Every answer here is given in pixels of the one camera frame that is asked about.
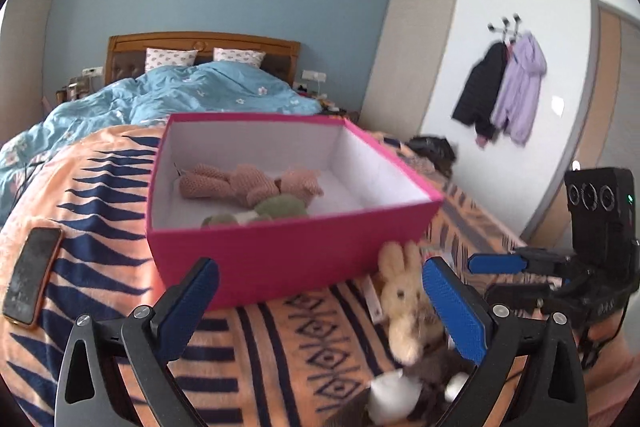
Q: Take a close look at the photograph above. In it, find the white dotted pillow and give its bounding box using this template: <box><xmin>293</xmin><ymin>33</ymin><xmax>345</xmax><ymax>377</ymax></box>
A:
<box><xmin>145</xmin><ymin>48</ymin><xmax>199</xmax><ymax>72</ymax></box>
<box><xmin>213</xmin><ymin>48</ymin><xmax>267</xmax><ymax>68</ymax></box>

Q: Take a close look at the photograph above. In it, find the cream bunny plush toy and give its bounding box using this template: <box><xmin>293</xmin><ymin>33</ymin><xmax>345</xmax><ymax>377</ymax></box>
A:
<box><xmin>376</xmin><ymin>241</ymin><xmax>446</xmax><ymax>365</ymax></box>

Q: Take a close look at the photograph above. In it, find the dark clothes pile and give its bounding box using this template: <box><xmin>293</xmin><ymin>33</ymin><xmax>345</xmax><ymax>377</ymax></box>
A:
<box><xmin>407</xmin><ymin>134</ymin><xmax>458</xmax><ymax>172</ymax></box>

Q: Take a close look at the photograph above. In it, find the bedside table clutter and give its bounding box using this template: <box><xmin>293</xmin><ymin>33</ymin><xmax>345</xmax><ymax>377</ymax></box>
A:
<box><xmin>292</xmin><ymin>82</ymin><xmax>361</xmax><ymax>115</ymax></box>

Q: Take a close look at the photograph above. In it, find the black jacket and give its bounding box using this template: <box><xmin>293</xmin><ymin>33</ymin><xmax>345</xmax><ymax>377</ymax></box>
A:
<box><xmin>452</xmin><ymin>41</ymin><xmax>510</xmax><ymax>142</ymax></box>

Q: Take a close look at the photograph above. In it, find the purple jacket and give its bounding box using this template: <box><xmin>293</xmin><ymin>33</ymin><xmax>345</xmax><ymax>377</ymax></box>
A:
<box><xmin>491</xmin><ymin>33</ymin><xmax>547</xmax><ymax>146</ymax></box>

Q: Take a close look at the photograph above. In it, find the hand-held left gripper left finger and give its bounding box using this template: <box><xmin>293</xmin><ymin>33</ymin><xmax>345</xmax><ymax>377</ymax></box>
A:
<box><xmin>54</xmin><ymin>257</ymin><xmax>221</xmax><ymax>427</ymax></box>

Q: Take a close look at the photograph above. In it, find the pink cardboard box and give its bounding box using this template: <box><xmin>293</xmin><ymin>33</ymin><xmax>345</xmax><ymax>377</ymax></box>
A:
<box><xmin>146</xmin><ymin>113</ymin><xmax>445</xmax><ymax>312</ymax></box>

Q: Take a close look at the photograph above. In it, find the black cable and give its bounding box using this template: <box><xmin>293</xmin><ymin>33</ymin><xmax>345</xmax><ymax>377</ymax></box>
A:
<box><xmin>579</xmin><ymin>322</ymin><xmax>627</xmax><ymax>369</ymax></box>

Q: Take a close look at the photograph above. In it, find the pink knitted plush toy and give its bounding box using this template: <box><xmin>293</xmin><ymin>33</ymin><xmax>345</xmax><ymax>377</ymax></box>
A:
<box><xmin>179</xmin><ymin>163</ymin><xmax>325</xmax><ymax>208</ymax></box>

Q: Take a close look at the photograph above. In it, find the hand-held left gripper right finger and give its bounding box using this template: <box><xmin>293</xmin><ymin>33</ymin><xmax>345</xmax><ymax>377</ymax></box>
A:
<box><xmin>421</xmin><ymin>256</ymin><xmax>590</xmax><ymax>427</ymax></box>

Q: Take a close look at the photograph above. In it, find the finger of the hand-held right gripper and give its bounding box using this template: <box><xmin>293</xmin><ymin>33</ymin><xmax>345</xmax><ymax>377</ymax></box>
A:
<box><xmin>467</xmin><ymin>248</ymin><xmax>572</xmax><ymax>279</ymax></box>
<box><xmin>484</xmin><ymin>282</ymin><xmax>563</xmax><ymax>315</ymax></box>

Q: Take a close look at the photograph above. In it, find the person's right forearm pink sleeve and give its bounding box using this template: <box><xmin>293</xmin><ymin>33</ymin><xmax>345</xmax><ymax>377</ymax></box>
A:
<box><xmin>582</xmin><ymin>332</ymin><xmax>640</xmax><ymax>427</ymax></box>

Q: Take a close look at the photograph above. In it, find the wooden bed headboard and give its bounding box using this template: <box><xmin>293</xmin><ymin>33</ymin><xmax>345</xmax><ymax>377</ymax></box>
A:
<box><xmin>105</xmin><ymin>32</ymin><xmax>302</xmax><ymax>88</ymax></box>

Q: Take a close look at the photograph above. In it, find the green plush toy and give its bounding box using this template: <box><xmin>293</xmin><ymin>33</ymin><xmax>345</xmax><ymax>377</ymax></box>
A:
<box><xmin>201</xmin><ymin>195</ymin><xmax>310</xmax><ymax>229</ymax></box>

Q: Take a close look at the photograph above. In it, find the orange patterned blanket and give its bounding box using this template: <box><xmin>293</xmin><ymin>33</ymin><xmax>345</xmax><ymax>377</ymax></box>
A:
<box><xmin>0</xmin><ymin>123</ymin><xmax>601</xmax><ymax>427</ymax></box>

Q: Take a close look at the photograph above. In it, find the black wall coat rack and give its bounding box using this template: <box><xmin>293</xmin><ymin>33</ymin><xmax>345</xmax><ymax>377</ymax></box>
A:
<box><xmin>489</xmin><ymin>14</ymin><xmax>526</xmax><ymax>44</ymax></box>

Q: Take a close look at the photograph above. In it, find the blue floral duvet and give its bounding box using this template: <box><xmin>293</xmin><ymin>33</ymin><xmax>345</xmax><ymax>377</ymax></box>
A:
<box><xmin>0</xmin><ymin>61</ymin><xmax>323</xmax><ymax>212</ymax></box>

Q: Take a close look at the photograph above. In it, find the wooden door with grey frame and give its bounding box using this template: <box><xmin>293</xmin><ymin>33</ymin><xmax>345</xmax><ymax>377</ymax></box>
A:
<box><xmin>530</xmin><ymin>0</ymin><xmax>640</xmax><ymax>248</ymax></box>

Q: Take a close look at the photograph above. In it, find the smartphone with orange case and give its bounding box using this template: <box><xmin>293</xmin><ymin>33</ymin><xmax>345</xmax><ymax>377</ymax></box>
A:
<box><xmin>2</xmin><ymin>227</ymin><xmax>64</xmax><ymax>328</ymax></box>

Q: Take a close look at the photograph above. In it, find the brown bear plush toy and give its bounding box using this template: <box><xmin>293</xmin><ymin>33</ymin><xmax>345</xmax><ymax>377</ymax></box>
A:
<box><xmin>325</xmin><ymin>347</ymin><xmax>476</xmax><ymax>427</ymax></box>

